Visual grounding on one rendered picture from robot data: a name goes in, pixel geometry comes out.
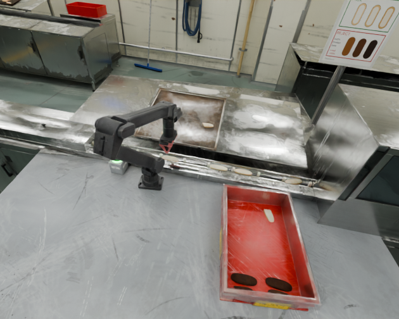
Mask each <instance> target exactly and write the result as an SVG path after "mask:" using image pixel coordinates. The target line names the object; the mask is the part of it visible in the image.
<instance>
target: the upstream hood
mask: <svg viewBox="0 0 399 319"><path fill-rule="evenodd" d="M95 131H96V128H95V126H94V125H90V124H86V123H79V122H73V121H69V120H62V119H58V118H52V117H48V116H41V115H35V114H31V113H24V112H21V111H14V110H10V109H3V108H0V135H4V136H8V137H14V138H17V139H23V140H28V141H34V142H40V143H43V144H50V145H54V146H59V147H65V148H69V149H76V150H79V151H85V152H87V150H88V149H89V148H90V147H91V146H92V145H91V142H92V141H93V140H94V137H95Z"/></svg>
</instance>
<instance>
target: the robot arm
mask: <svg viewBox="0 0 399 319"><path fill-rule="evenodd" d="M181 116H182V111H181V108H180V107H177V105H176V104H174V103H170V102H168V101H159V103H157V104H156V105H154V106H150V107H147V108H144V109H140V110H137V111H133V112H130V113H126V114H123V115H115V116H110V115H107V116H103V117H100V118H97V119H96V121H95V122H94V126H95V128H96V131H95V137H94V148H93V153H95V154H98V155H101V156H104V157H105V158H108V159H110V160H113V161H115V160H120V161H124V162H127V163H132V164H135V165H139V166H141V167H142V169H141V171H142V174H143V175H141V178H140V181H139V183H138V188H139V189H149V190H156V191H160V190H161V189H162V185H163V180H164V177H162V176H159V175H158V173H160V172H161V171H162V170H163V167H164V165H165V160H164V159H163V158H161V157H157V156H155V155H152V154H149V153H141V152H139V151H136V150H134V149H131V148H129V147H126V146H123V145H122V142H123V140H124V139H126V138H128V137H130V136H132V135H134V132H135V129H137V128H139V127H142V126H144V125H147V124H149V123H151V122H154V121H156V120H159V119H161V118H162V119H163V133H162V135H161V137H160V142H159V145H160V146H161V148H162V149H163V150H164V152H165V153H166V154H168V153H169V151H170V149H171V148H172V146H173V143H174V140H175V138H176V137H177V131H176V130H174V123H175V122H176V121H177V120H178V119H179V118H180V117H181ZM164 141H167V142H164ZM164 146H167V147H169V149H168V151H166V149H165V147H164Z"/></svg>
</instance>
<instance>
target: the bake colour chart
mask: <svg viewBox="0 0 399 319"><path fill-rule="evenodd" d="M398 23H399V0H345V1H344V3H343V5H342V7H341V10H340V12H339V15H338V17H337V19H336V22H335V24H334V27H333V28H332V31H331V33H330V36H329V38H328V40H327V42H326V45H325V47H324V50H323V52H322V54H321V56H320V59H319V63H328V64H333V65H341V66H350V67H355V68H363V69H368V70H371V68H372V67H373V65H374V63H375V62H376V60H377V58H378V57H379V55H380V54H381V51H382V50H383V48H384V46H385V45H386V43H387V41H388V40H389V38H390V37H391V35H392V33H393V31H394V30H395V28H396V26H397V25H398Z"/></svg>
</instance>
